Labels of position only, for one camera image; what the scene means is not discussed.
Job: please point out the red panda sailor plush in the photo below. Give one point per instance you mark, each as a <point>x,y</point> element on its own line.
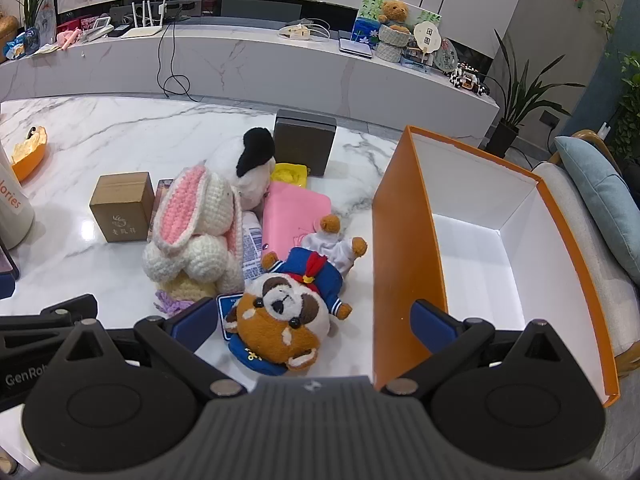
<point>280,320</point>

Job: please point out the blue snack bag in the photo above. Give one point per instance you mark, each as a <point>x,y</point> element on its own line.
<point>25,42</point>

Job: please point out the brown cardboard box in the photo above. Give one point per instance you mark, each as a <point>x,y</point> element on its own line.
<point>120,210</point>

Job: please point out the potted plant black pot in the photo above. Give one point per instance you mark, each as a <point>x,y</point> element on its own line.
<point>502,137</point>

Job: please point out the grey tablet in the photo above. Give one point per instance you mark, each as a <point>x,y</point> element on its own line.
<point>355,47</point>

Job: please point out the decorative glass plate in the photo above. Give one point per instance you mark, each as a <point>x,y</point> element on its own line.
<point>445,57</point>

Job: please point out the round white paper fan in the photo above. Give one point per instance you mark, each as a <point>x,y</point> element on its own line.
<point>427,35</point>

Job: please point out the white power strip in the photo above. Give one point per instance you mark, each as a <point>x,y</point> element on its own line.
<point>295,32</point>

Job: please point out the white bottle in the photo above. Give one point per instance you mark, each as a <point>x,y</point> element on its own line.
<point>15,210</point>

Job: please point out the black wall outlet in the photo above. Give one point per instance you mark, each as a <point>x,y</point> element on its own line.
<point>549,119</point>

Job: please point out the crocheted white rabbit plush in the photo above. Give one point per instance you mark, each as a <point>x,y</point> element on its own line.
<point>200,255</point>

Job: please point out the red box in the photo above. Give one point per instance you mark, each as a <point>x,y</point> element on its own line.
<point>70,24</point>

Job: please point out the long leaf green plant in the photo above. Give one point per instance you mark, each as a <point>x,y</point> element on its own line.
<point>32,5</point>

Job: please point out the light blue cushion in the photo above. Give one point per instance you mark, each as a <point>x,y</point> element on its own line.
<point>600,195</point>

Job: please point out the orange cardboard storage box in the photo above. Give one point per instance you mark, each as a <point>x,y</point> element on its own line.
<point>405,260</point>

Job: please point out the dark grey box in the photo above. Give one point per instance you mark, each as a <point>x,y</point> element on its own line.
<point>302,145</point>

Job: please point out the wicker basket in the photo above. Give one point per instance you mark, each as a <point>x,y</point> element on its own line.
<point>7,30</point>

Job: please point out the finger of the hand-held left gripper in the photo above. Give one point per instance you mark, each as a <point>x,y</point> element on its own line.
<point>70,307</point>

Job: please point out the blue white tissue packet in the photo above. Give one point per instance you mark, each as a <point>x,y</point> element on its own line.
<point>251,245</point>

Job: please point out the blue white card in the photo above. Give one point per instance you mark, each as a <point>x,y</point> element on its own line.
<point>226,307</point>

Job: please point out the white armchair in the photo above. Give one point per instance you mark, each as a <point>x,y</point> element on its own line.
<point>590,260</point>

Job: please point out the brown teddy bear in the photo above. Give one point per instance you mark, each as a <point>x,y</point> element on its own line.
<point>395,12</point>

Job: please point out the pink toy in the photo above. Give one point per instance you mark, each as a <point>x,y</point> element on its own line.
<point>67,39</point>

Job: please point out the white desk telephone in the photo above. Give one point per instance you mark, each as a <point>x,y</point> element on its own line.
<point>97,30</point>

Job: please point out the dark patterned booklet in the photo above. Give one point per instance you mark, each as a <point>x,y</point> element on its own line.
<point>161,195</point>

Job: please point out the white marble tv stand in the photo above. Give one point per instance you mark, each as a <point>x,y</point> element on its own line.
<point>280,70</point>

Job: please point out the small photo frame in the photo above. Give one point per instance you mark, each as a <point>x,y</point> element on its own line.
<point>415,60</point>

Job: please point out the pink leather wallet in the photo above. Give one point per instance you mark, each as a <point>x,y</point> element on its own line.
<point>290,220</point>

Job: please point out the white router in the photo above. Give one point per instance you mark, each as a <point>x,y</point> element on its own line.
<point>145,32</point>

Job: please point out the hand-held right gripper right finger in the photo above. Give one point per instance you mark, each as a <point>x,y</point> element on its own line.
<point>430,322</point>

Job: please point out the white plush dog black ear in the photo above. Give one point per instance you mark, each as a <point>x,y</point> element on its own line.
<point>250,187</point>

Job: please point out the black white toy car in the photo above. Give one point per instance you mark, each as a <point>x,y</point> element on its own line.
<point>467,80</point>

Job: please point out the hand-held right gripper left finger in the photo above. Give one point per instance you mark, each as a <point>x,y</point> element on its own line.
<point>192,322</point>

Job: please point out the climbing green plant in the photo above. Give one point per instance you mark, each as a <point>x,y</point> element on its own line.
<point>630,110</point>

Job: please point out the yellow soft item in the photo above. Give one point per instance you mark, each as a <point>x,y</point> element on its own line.
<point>290,174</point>

